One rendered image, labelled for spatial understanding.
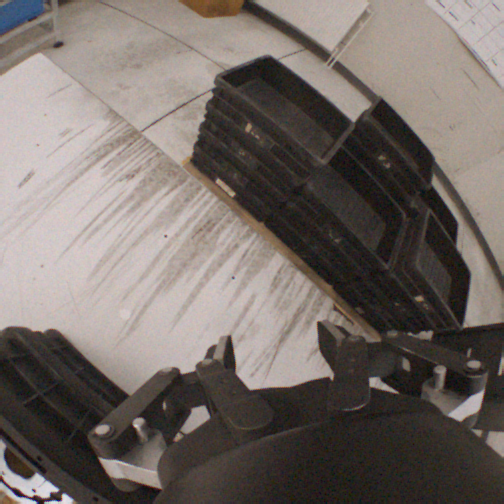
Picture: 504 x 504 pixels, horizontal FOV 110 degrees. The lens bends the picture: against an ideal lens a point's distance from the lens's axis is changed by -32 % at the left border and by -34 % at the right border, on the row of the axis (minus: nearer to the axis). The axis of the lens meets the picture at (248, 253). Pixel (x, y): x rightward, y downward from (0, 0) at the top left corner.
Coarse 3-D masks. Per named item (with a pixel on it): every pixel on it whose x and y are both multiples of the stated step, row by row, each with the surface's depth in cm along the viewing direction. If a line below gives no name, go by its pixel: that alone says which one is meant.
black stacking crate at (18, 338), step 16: (0, 336) 15; (16, 336) 15; (0, 352) 11; (16, 352) 14; (32, 352) 16; (0, 368) 11; (16, 368) 12; (32, 368) 15; (48, 368) 16; (16, 384) 11; (32, 384) 12; (48, 384) 15; (64, 384) 16; (32, 400) 11; (48, 400) 12; (64, 400) 15; (80, 400) 16; (48, 416) 11; (64, 416) 12; (80, 416) 15; (96, 416) 16; (64, 432) 11; (80, 432) 12; (80, 448) 11; (96, 464) 11
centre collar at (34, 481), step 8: (0, 440) 9; (0, 448) 9; (0, 456) 9; (0, 464) 8; (8, 464) 9; (8, 472) 9; (16, 472) 9; (16, 480) 9; (24, 480) 9; (32, 480) 9; (40, 480) 10
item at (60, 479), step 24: (0, 384) 8; (0, 408) 7; (24, 408) 9; (0, 432) 6; (24, 432) 7; (48, 432) 9; (24, 456) 6; (48, 456) 7; (72, 456) 9; (48, 480) 6; (72, 480) 7; (96, 480) 8
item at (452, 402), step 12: (444, 372) 7; (432, 384) 7; (444, 384) 7; (432, 396) 6; (444, 396) 6; (456, 396) 6; (468, 396) 6; (480, 396) 5; (444, 408) 6; (456, 408) 5; (468, 408) 6
